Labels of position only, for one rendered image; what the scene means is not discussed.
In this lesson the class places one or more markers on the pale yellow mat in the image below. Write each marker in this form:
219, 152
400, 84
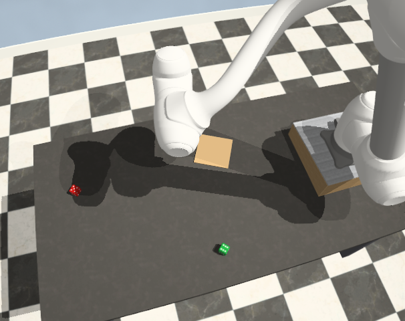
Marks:
213, 151

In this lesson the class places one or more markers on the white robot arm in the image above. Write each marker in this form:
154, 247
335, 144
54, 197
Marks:
181, 115

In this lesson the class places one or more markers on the green die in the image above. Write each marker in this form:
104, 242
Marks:
223, 249

